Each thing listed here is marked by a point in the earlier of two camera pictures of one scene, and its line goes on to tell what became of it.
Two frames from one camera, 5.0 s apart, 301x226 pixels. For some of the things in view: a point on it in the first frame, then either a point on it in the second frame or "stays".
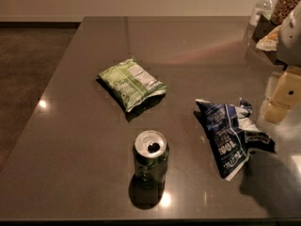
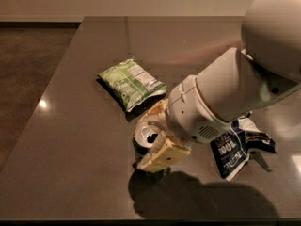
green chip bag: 132,83 stays
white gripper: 290,44 to 189,112
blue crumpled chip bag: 231,134 stays
